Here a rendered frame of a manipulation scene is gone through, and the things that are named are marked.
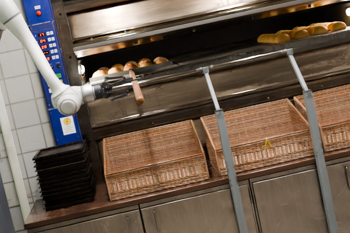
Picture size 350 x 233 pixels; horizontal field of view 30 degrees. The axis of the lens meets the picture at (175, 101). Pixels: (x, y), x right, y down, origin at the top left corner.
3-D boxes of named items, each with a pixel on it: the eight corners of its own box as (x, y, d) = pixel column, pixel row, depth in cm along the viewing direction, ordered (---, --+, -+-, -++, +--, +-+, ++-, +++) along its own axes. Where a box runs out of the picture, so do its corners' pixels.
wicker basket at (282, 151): (207, 160, 400) (198, 116, 397) (296, 140, 403) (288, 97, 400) (219, 178, 352) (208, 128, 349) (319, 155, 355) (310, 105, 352)
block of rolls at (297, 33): (256, 42, 473) (254, 35, 473) (320, 29, 476) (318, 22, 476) (276, 43, 413) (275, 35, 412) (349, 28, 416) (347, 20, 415)
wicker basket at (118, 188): (111, 182, 397) (101, 138, 393) (201, 162, 399) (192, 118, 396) (108, 203, 348) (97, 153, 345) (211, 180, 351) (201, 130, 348)
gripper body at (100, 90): (92, 83, 327) (111, 79, 327) (96, 99, 328) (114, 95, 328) (91, 84, 319) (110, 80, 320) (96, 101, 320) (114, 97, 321)
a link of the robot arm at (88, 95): (85, 102, 328) (97, 100, 328) (84, 104, 319) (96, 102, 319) (81, 85, 327) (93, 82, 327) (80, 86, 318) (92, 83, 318)
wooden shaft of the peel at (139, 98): (145, 103, 246) (143, 95, 245) (137, 105, 246) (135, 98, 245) (134, 73, 415) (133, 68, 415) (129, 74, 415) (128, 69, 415)
